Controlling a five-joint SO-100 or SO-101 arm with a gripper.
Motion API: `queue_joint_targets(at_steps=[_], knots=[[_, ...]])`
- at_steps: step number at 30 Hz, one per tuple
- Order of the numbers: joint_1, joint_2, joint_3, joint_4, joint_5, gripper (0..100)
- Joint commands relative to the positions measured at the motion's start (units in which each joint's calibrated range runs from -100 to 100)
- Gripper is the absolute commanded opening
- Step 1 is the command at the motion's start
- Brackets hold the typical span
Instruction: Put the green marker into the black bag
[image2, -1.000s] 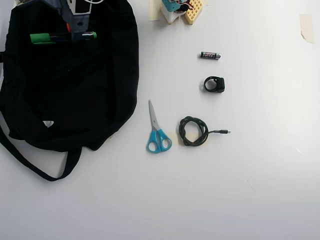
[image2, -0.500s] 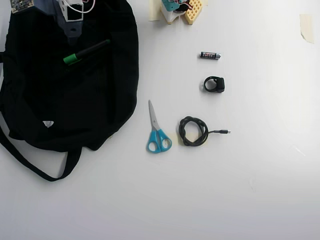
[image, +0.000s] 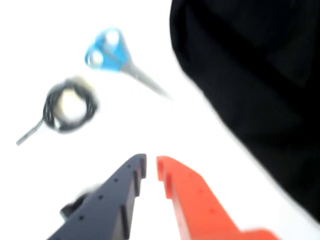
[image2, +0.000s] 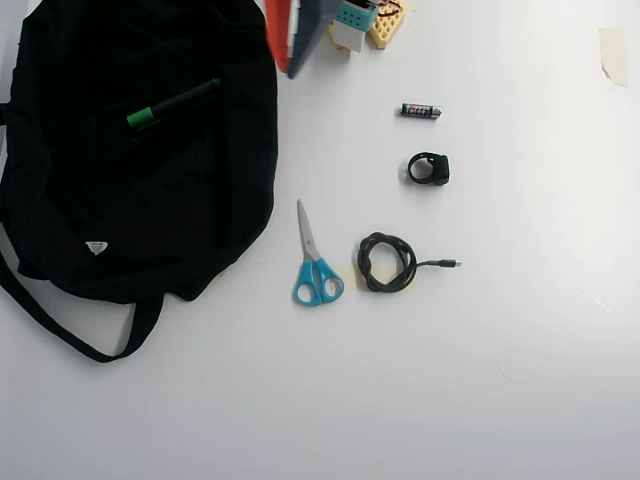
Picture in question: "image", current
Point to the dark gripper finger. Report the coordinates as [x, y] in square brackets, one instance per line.
[105, 208]

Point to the black fabric bag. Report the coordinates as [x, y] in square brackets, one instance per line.
[250, 62]

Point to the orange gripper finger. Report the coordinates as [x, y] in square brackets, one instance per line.
[197, 206]

